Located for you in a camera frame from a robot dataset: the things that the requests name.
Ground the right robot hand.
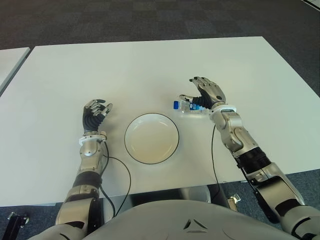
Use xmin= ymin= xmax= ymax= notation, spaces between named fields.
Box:
xmin=179 ymin=76 xmax=227 ymax=110

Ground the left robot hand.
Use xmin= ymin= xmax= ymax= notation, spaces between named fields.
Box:
xmin=82 ymin=99 xmax=114 ymax=134

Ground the clear water bottle blue cap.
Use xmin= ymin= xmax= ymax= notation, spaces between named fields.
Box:
xmin=172 ymin=99 xmax=213 ymax=116

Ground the white plate black rim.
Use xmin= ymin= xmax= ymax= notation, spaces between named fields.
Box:
xmin=124 ymin=112 xmax=180 ymax=165

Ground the white side table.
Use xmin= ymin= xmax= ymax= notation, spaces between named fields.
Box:
xmin=0 ymin=46 xmax=31 ymax=97

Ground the grey round table base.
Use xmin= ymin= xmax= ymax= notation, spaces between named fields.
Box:
xmin=179 ymin=186 xmax=211 ymax=204

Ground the grey robot torso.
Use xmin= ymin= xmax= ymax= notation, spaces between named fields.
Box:
xmin=24 ymin=199 xmax=291 ymax=240

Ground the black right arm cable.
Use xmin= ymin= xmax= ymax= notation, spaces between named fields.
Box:
xmin=211 ymin=124 xmax=222 ymax=201

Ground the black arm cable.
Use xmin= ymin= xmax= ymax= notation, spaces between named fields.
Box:
xmin=211 ymin=124 xmax=222 ymax=201
xmin=99 ymin=141 xmax=132 ymax=218

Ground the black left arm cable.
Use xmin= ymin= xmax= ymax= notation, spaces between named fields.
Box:
xmin=99 ymin=141 xmax=132 ymax=218

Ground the black metal bracket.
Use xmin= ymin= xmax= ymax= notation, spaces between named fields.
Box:
xmin=7 ymin=212 xmax=30 ymax=230

